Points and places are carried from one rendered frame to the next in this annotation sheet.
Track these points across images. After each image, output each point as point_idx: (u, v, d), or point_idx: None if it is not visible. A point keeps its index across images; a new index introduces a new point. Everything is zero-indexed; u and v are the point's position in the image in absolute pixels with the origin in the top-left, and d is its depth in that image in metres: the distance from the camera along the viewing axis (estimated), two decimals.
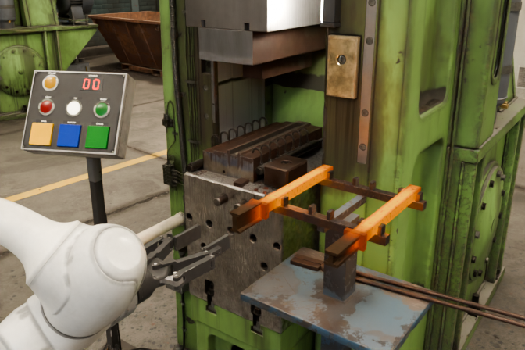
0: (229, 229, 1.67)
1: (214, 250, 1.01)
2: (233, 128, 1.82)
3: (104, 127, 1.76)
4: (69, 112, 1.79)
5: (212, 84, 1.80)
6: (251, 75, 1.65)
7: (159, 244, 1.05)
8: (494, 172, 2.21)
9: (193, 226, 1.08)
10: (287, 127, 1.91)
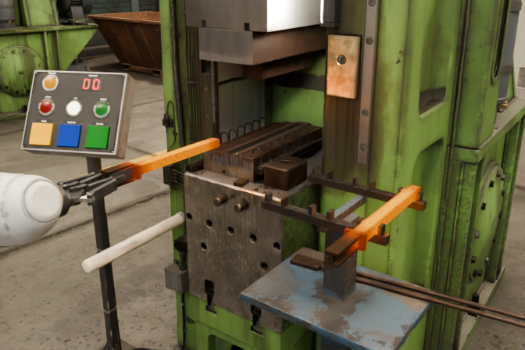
0: (229, 229, 1.67)
1: (118, 176, 1.25)
2: (233, 128, 1.82)
3: (104, 127, 1.76)
4: (69, 112, 1.79)
5: (212, 84, 1.80)
6: (251, 75, 1.65)
7: None
8: (494, 172, 2.21)
9: None
10: (287, 127, 1.91)
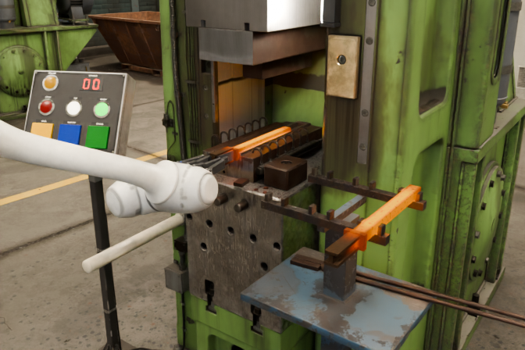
0: (229, 229, 1.67)
1: (224, 158, 1.58)
2: (233, 128, 1.82)
3: (104, 127, 1.76)
4: (69, 112, 1.79)
5: (212, 84, 1.80)
6: (251, 75, 1.65)
7: None
8: (494, 172, 2.21)
9: None
10: (287, 127, 1.91)
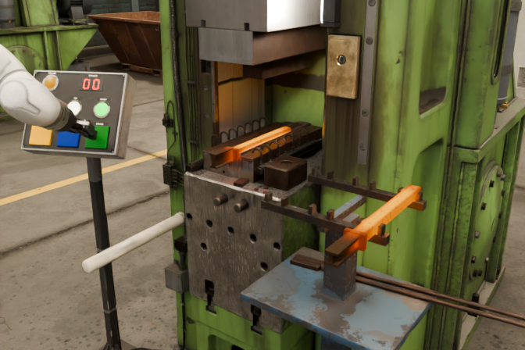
0: (229, 229, 1.67)
1: None
2: (233, 128, 1.82)
3: (104, 127, 1.76)
4: None
5: (212, 84, 1.80)
6: (251, 75, 1.65)
7: None
8: (494, 172, 2.21)
9: None
10: (287, 127, 1.91)
